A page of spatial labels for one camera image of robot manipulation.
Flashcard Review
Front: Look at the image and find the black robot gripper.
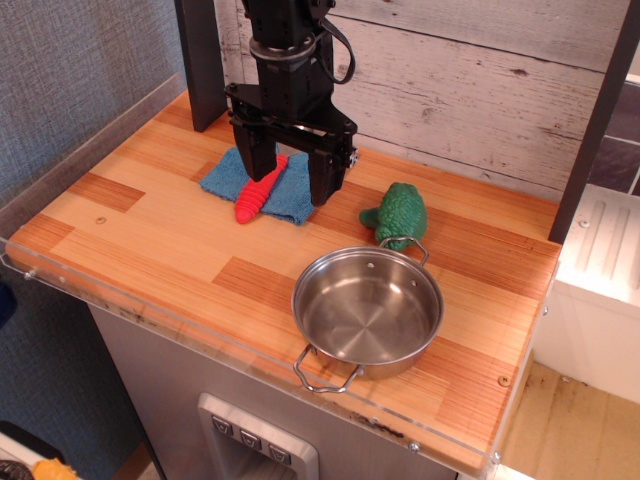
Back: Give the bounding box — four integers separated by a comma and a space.
225, 47, 357, 207

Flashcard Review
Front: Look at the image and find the green toy broccoli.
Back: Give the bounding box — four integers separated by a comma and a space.
359, 182, 428, 243

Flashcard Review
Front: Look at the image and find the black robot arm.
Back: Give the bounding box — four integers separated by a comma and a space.
225, 1, 357, 206

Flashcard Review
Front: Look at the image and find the blue folded cloth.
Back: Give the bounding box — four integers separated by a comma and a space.
199, 147, 315, 226

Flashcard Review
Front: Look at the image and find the clear acrylic edge guard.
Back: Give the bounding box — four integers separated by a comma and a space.
0, 236, 560, 476

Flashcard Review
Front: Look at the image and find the grey toy fridge cabinet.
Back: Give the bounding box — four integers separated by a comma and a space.
90, 307, 457, 479

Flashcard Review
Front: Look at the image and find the silver dispenser panel with buttons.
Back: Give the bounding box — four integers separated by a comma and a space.
198, 393, 320, 480

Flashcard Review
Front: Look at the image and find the yellow object at bottom left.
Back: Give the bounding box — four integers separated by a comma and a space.
1, 459, 79, 480

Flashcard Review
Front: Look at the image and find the red-handled metal spoon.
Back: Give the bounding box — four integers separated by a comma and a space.
234, 154, 288, 224

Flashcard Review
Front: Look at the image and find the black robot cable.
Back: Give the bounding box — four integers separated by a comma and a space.
317, 18, 357, 85

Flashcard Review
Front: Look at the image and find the dark left shelf post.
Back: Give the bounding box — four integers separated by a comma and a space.
174, 0, 227, 132

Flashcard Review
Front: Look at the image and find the dark shelf post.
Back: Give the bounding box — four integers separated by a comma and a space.
174, 0, 227, 132
548, 0, 639, 244

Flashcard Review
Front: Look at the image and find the silver two-handled pot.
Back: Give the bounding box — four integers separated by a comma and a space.
291, 238, 444, 394

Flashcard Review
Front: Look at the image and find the dark right shelf post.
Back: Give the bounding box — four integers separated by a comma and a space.
548, 0, 639, 244

